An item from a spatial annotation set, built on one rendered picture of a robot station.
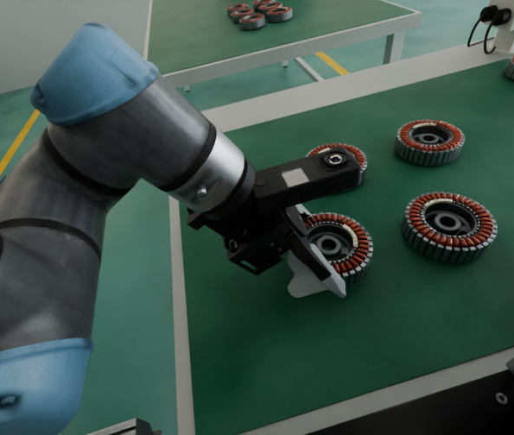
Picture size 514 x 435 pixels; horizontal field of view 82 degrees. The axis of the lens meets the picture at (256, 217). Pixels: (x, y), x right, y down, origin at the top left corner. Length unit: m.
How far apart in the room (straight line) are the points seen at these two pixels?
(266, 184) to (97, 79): 0.17
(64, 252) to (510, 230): 0.54
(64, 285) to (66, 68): 0.12
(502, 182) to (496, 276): 0.20
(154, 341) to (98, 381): 0.23
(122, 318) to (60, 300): 1.27
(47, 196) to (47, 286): 0.08
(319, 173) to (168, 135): 0.15
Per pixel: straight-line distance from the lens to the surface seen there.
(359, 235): 0.42
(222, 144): 0.26
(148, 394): 1.28
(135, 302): 1.47
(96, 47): 0.23
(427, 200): 0.51
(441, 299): 0.45
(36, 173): 0.27
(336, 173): 0.30
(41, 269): 0.20
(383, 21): 1.44
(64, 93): 0.22
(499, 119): 0.81
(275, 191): 0.29
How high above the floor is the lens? 1.12
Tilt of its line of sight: 46 degrees down
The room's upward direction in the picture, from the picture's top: 12 degrees counter-clockwise
